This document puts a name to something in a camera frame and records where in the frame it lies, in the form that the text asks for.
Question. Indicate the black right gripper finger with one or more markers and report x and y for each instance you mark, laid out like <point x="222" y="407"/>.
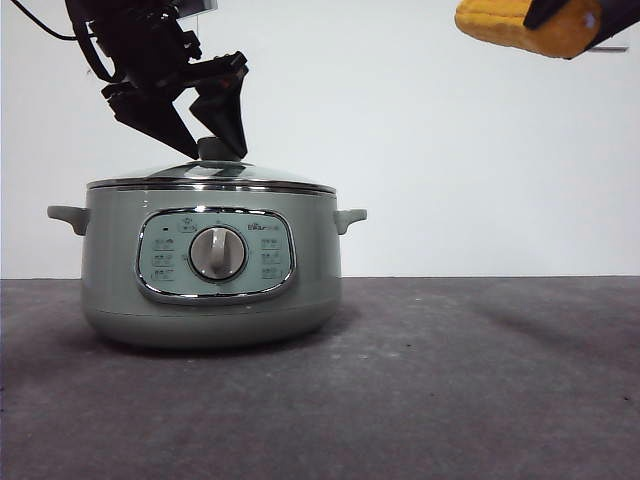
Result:
<point x="547" y="11"/>
<point x="620" y="17"/>

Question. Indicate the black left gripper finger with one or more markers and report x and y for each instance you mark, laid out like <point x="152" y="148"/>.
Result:
<point x="150" y="117"/>
<point x="227" y="110"/>

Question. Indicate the yellow corn cob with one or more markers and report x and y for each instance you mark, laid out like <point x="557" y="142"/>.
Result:
<point x="500" y="25"/>

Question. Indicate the glass lid with green knob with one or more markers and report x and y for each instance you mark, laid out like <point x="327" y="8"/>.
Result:
<point x="150" y="176"/>

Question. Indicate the pale green electric cooking pot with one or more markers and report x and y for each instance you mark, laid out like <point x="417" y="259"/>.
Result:
<point x="115" y="280"/>

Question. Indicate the pale grey left wrist camera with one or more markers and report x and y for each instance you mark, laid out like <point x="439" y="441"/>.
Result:
<point x="200" y="6"/>

